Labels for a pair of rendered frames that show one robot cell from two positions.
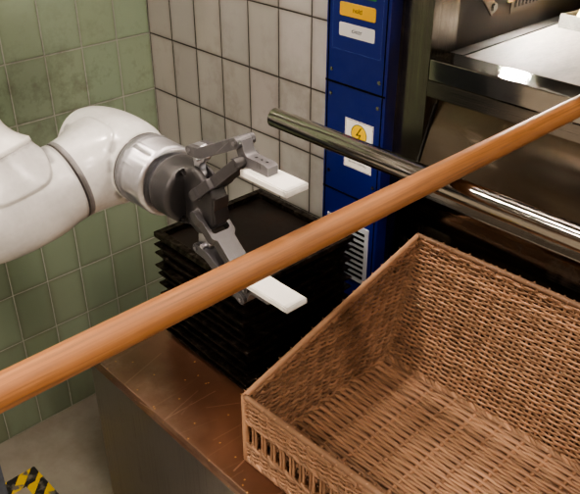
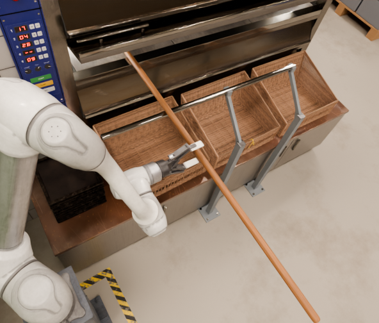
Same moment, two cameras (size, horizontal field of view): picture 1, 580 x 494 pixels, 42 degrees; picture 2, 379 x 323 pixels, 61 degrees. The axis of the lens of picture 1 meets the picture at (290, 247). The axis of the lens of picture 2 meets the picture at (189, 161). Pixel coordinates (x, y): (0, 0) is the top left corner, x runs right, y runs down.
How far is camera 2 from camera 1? 1.35 m
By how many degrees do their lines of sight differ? 65
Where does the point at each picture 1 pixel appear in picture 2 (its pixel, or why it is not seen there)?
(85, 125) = (136, 183)
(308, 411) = not seen: hidden behind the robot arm
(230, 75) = not seen: outside the picture
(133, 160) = (155, 175)
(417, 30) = (66, 75)
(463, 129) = (91, 91)
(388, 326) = not seen: hidden behind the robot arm
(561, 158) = (123, 79)
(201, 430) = (115, 219)
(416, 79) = (71, 88)
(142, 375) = (80, 234)
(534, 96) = (114, 71)
